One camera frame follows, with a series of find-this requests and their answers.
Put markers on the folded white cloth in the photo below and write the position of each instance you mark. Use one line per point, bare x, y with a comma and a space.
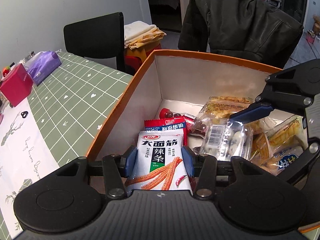
137, 30

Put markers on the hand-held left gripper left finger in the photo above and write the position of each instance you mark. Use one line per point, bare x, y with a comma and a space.
132, 162

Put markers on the purple tissue pack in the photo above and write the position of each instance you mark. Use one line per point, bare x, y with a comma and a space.
42, 65

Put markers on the dark jacket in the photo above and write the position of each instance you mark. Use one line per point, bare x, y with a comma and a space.
237, 30

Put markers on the orange cardboard box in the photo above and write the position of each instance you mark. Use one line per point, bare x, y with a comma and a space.
200, 75

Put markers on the small black clip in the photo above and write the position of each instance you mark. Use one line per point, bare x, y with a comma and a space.
24, 114

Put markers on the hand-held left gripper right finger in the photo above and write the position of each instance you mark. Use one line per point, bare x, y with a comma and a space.
188, 162

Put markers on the black chair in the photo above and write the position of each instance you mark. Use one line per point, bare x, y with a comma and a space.
95, 37

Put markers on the small chocolate ball bottle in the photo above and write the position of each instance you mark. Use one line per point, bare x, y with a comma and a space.
165, 112

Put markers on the bread packet with blue label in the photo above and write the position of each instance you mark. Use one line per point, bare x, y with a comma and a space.
287, 140

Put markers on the red stool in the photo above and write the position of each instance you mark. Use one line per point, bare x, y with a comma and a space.
132, 60

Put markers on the clear pack of grey balls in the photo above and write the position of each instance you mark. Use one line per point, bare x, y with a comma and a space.
225, 140

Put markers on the folded yellow cloth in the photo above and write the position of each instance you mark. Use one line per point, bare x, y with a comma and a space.
152, 37

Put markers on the white spicy strip packet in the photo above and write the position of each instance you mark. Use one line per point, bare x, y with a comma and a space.
160, 160

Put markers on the small toy cake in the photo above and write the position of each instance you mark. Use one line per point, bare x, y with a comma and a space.
6, 70

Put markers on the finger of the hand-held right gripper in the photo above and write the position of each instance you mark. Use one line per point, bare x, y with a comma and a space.
255, 112
305, 160

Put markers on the white deer print table runner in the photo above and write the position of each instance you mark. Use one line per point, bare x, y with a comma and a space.
20, 150

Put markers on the pink gift box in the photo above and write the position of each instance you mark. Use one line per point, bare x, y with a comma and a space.
15, 85

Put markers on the waffle packet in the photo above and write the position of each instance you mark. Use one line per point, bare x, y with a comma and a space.
222, 105

